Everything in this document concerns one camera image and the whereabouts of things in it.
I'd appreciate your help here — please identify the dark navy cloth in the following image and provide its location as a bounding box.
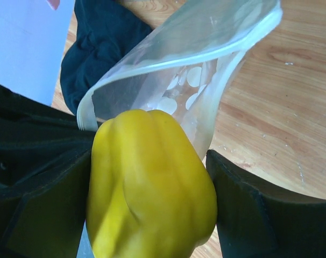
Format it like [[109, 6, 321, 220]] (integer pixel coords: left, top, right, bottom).
[[60, 0, 152, 114]]

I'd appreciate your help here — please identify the clear dotted zip top bag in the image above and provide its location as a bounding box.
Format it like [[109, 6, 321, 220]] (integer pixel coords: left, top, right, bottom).
[[76, 0, 284, 258]]

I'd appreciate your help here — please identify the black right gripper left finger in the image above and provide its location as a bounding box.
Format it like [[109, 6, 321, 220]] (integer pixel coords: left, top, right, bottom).
[[0, 85, 94, 257]]

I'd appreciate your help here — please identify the yellow bell pepper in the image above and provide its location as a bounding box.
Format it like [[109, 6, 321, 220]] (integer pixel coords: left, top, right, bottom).
[[86, 110, 217, 257]]

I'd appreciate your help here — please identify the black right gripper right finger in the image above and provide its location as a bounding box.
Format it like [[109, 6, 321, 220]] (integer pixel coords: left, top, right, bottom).
[[206, 150, 326, 257]]

